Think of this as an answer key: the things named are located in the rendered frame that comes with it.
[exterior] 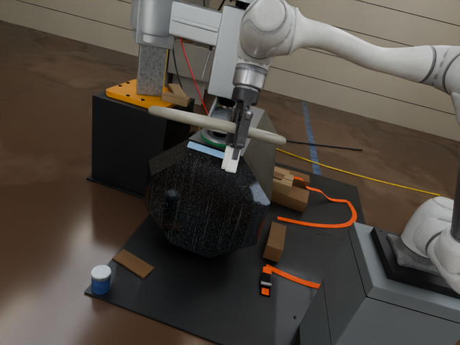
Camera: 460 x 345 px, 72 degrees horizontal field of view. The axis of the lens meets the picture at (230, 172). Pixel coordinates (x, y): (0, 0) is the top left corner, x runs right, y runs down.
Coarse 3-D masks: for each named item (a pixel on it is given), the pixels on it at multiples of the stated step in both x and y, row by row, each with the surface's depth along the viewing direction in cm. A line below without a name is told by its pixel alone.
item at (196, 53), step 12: (180, 48) 447; (192, 48) 445; (204, 48) 444; (168, 60) 458; (180, 60) 455; (192, 60) 453; (204, 60) 450; (168, 72) 466; (180, 72) 463; (192, 72) 460; (204, 72) 457; (192, 84) 482; (204, 84) 479; (192, 96) 490
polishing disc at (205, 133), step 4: (204, 128) 186; (204, 132) 181; (208, 132) 182; (212, 132) 184; (204, 136) 178; (208, 136) 177; (212, 136) 179; (216, 136) 180; (212, 140) 175; (216, 140) 175; (220, 140) 176; (224, 140) 177
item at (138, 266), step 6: (120, 252) 201; (126, 252) 202; (114, 258) 196; (120, 258) 197; (126, 258) 198; (132, 258) 199; (138, 258) 200; (120, 264) 195; (126, 264) 194; (132, 264) 195; (138, 264) 196; (144, 264) 197; (132, 270) 191; (138, 270) 192; (144, 270) 193; (150, 270) 194; (144, 276) 190
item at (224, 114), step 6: (216, 96) 166; (216, 102) 160; (216, 108) 162; (222, 108) 164; (210, 114) 137; (216, 114) 153; (222, 114) 155; (228, 114) 157; (228, 120) 149; (222, 132) 134
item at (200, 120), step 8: (152, 112) 98; (160, 112) 94; (168, 112) 91; (176, 112) 90; (184, 112) 89; (176, 120) 125; (184, 120) 89; (192, 120) 88; (200, 120) 88; (208, 120) 87; (216, 120) 88; (224, 120) 88; (208, 128) 133; (216, 128) 88; (224, 128) 88; (232, 128) 88; (248, 136) 91; (256, 136) 91; (264, 136) 93; (272, 136) 95; (280, 136) 99; (280, 144) 103
